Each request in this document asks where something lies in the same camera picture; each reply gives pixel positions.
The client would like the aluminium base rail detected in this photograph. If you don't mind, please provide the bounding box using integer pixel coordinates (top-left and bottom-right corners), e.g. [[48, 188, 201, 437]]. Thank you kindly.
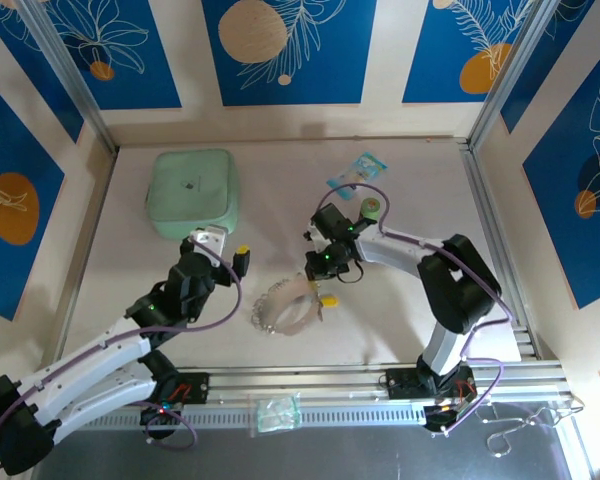
[[177, 367, 576, 401]]

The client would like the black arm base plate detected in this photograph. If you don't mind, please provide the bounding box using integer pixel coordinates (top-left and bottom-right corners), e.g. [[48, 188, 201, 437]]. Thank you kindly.
[[177, 372, 211, 404], [385, 368, 421, 400]]

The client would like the bent metal wire hook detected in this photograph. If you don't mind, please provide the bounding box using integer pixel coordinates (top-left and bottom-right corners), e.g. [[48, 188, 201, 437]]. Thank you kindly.
[[482, 394, 589, 459]]

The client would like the clear plastic bag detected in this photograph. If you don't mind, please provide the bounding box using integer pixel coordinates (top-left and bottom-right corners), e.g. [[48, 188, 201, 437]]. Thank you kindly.
[[249, 392, 302, 439]]

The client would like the mint green zip pouch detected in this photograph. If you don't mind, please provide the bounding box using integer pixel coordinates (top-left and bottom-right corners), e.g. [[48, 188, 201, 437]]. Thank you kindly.
[[144, 147, 241, 240]]

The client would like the blue wet wipes packet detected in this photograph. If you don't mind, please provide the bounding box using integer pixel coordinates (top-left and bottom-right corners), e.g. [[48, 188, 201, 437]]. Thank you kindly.
[[326, 151, 389, 202]]

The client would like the aluminium frame post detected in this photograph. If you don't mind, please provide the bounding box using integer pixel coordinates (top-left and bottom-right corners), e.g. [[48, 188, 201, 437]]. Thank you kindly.
[[467, 0, 569, 150], [17, 0, 119, 154]]

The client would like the aluminium side rail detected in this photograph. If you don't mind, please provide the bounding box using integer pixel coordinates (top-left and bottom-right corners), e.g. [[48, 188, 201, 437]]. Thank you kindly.
[[462, 147, 539, 361]]

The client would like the green cylindrical container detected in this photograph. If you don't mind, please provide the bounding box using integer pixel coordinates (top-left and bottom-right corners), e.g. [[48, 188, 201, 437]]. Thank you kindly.
[[358, 196, 384, 219]]

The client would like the white slotted cable duct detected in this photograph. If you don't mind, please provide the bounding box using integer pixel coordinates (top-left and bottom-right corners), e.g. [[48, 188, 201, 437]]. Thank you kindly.
[[79, 402, 431, 431]]

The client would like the black controller board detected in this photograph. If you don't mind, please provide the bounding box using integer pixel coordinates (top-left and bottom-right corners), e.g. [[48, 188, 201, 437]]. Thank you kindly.
[[423, 399, 476, 434], [139, 402, 184, 431]]

